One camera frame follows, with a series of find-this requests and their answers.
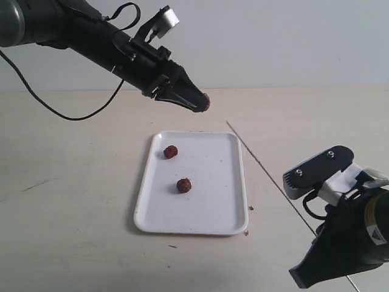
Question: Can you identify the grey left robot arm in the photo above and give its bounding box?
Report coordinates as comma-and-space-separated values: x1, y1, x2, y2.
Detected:
1, 1, 210, 113

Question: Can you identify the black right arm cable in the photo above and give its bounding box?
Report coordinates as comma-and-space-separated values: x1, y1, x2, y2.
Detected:
303, 188, 359, 220

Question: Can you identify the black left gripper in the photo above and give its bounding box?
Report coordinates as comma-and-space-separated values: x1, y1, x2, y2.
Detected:
112, 32, 207, 113

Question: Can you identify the white rectangular plastic tray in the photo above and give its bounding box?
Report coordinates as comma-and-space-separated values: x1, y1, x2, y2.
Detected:
133, 131, 249, 236

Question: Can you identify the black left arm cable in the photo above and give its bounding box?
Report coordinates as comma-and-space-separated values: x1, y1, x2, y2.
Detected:
0, 2, 142, 121

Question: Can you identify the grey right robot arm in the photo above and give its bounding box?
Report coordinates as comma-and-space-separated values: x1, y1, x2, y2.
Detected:
289, 188, 388, 289

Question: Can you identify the thin metal skewer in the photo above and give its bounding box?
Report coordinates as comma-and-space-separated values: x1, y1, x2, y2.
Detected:
225, 120, 362, 292

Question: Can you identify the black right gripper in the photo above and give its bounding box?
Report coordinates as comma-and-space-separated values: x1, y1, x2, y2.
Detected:
289, 188, 388, 288

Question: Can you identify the red meatball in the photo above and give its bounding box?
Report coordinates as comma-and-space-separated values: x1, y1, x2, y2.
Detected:
176, 178, 192, 193
203, 93, 210, 112
163, 145, 178, 159

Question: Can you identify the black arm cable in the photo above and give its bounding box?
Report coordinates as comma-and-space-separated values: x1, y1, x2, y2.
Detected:
0, 2, 142, 121
303, 188, 359, 220

